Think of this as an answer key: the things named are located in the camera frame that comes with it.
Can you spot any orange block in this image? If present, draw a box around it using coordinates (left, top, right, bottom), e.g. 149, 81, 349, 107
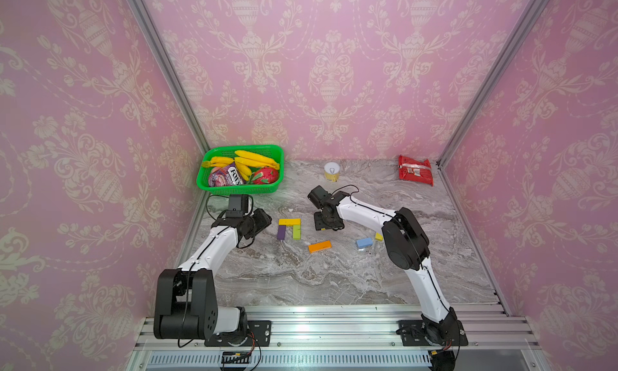
307, 241, 332, 254

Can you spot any long yellow block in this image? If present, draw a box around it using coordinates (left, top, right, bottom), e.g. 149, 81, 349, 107
278, 218, 301, 226

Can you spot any purple block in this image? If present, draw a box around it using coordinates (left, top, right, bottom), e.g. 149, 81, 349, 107
277, 225, 286, 241

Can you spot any lime green block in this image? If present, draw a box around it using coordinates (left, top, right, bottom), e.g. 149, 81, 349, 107
292, 225, 302, 240

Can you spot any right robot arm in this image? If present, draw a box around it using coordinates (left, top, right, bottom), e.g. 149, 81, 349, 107
307, 186, 464, 347

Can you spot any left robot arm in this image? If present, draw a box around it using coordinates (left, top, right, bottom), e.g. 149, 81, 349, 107
153, 209, 272, 346

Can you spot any light blue block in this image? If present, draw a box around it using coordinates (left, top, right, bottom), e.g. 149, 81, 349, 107
356, 237, 373, 250

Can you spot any yellow paper cup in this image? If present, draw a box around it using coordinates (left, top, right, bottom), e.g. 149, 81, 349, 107
324, 162, 341, 182

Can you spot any red dragon fruit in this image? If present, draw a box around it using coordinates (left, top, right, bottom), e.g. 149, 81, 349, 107
249, 167, 279, 185

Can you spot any purple snack packet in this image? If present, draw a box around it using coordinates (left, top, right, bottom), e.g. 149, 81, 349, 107
208, 162, 246, 188

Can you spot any green plastic basket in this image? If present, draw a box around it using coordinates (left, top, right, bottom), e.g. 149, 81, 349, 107
196, 144, 285, 196

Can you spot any yellow banana bunch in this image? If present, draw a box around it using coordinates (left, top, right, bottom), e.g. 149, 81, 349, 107
201, 149, 283, 183

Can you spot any red snack bag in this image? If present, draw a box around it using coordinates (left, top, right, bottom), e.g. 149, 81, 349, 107
398, 155, 434, 186

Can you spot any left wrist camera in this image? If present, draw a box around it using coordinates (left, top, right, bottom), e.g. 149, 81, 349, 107
226, 194, 250, 218

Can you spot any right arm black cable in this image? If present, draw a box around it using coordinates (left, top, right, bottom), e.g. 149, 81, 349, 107
330, 183, 387, 218

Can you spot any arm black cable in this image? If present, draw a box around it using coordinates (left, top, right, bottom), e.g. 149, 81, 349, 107
330, 183, 387, 218
205, 193, 257, 250

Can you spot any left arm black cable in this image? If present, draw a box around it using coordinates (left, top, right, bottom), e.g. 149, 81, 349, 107
205, 193, 257, 250

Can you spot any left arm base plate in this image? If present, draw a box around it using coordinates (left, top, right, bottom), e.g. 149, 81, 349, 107
204, 320, 272, 347

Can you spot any aluminium rail frame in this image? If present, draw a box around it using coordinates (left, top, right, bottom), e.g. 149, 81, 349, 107
126, 303, 550, 370

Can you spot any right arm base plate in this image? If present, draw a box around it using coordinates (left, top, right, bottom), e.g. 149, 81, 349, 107
396, 320, 469, 348

